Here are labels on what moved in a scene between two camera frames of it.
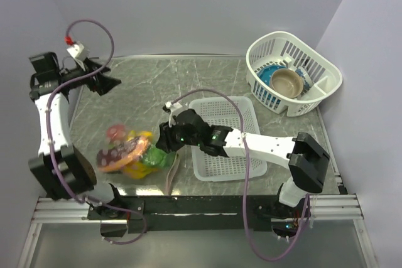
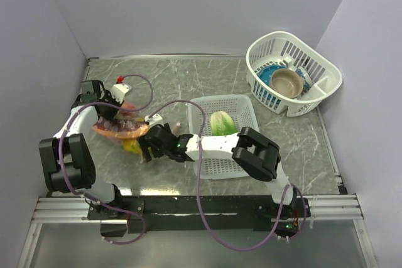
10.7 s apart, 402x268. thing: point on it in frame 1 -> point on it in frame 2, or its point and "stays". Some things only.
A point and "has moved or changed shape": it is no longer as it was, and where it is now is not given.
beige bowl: [287, 82] stays
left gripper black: [102, 84] -> [108, 95]
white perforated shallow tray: [222, 110] stays
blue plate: [266, 73] stays
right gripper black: [166, 141] -> [144, 147]
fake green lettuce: [156, 157] has moved or changed shape
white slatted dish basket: [287, 50] stays
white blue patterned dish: [307, 81] stays
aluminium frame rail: [335, 208] stays
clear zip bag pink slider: [130, 151] -> [124, 127]
